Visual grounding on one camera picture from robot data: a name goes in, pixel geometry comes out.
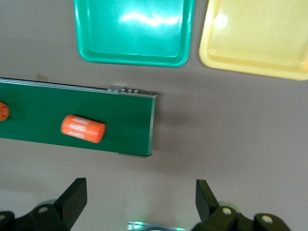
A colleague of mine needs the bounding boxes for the green belt conveyor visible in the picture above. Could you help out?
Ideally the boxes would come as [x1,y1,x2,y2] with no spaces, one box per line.
[0,77,158,158]

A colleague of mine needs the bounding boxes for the yellow plastic tray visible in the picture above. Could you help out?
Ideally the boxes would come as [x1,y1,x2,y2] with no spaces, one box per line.
[198,0,308,81]

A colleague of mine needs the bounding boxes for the orange cylinder white print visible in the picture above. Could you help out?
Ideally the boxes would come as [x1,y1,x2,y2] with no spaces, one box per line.
[0,102,10,122]
[60,114,106,144]

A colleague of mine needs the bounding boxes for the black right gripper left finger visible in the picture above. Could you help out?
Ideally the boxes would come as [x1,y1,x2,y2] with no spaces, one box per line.
[14,178,88,231]

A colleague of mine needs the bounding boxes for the green plastic tray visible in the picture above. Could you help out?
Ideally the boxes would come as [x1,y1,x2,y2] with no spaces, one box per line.
[73,0,196,68]

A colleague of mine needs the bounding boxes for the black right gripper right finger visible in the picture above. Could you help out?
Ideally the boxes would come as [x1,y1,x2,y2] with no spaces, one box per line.
[192,179,253,231]

